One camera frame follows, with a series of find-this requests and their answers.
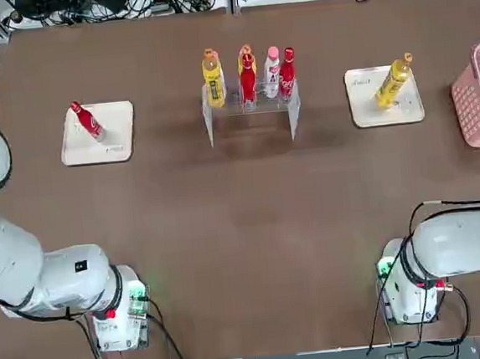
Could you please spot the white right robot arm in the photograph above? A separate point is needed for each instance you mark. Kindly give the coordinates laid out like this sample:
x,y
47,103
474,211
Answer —
x,y
452,245

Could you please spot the clear acrylic shelf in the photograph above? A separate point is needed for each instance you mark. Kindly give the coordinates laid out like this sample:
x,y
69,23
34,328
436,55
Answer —
x,y
206,115

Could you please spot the white tray with bear print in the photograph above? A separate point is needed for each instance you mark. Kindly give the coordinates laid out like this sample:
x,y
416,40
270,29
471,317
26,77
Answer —
x,y
113,127
363,101

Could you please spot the red Coca-Cola bottle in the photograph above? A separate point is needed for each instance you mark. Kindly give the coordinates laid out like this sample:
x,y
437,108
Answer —
x,y
286,79
248,80
90,123

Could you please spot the yellow pear drink bottle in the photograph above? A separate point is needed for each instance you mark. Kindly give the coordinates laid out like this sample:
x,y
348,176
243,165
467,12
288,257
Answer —
x,y
213,81
393,80
245,48

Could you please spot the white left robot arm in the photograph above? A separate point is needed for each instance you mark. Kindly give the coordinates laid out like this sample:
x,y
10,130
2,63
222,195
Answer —
x,y
11,258

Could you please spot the pink plastic basket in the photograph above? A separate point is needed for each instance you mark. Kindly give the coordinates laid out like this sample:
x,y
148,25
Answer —
x,y
477,100

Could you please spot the white bottle with pink cap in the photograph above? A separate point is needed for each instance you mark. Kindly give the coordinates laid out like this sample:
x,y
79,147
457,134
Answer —
x,y
271,69

